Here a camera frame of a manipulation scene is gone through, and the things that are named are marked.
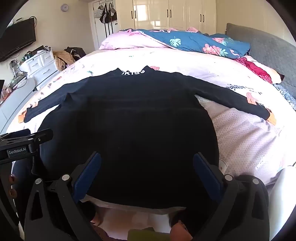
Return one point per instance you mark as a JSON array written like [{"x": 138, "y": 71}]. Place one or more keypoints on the blue floral quilt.
[{"x": 192, "y": 41}]

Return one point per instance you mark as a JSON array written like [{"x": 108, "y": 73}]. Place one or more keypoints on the white hanging cap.
[{"x": 97, "y": 13}]

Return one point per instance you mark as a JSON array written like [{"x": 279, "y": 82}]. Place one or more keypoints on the blue patterned pillow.
[{"x": 288, "y": 96}]

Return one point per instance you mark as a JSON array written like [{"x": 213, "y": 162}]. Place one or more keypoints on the purple wall clock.
[{"x": 64, "y": 7}]

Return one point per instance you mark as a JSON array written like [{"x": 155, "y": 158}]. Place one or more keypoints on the grey quilted headboard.
[{"x": 266, "y": 46}]

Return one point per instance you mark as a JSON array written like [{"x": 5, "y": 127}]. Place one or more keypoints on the red and white pillow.
[{"x": 256, "y": 68}]

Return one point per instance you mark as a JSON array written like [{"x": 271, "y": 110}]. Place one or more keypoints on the grey hanging bag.
[{"x": 113, "y": 12}]

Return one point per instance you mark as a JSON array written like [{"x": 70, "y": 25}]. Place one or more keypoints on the grey rounded desk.
[{"x": 16, "y": 99}]

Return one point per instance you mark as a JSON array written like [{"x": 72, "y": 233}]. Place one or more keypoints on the brown clothes pile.
[{"x": 62, "y": 59}]

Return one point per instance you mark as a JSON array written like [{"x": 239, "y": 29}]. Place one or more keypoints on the person's left hand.
[{"x": 12, "y": 185}]

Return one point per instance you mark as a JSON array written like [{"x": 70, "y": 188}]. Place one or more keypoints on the black wall television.
[{"x": 16, "y": 40}]

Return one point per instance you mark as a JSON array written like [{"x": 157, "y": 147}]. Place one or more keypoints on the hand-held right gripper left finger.
[{"x": 89, "y": 173}]

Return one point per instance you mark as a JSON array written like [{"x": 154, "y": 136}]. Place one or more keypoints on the cream glossy wardrobe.
[{"x": 161, "y": 14}]

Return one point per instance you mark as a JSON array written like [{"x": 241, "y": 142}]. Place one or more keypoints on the black striped hanging bag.
[{"x": 105, "y": 17}]

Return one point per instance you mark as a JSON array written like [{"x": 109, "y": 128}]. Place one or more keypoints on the white drawer cabinet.
[{"x": 39, "y": 64}]

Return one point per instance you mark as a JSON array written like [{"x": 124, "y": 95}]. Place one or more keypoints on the white door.
[{"x": 98, "y": 34}]

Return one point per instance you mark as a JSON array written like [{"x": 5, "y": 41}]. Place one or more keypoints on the bed with pink sheet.
[{"x": 231, "y": 129}]

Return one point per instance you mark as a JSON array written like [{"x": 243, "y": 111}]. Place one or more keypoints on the black sweater with orange print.
[{"x": 127, "y": 127}]

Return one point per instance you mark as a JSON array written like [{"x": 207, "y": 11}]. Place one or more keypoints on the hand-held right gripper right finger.
[{"x": 205, "y": 176}]

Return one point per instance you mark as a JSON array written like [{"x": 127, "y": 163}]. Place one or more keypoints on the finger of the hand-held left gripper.
[{"x": 41, "y": 137}]

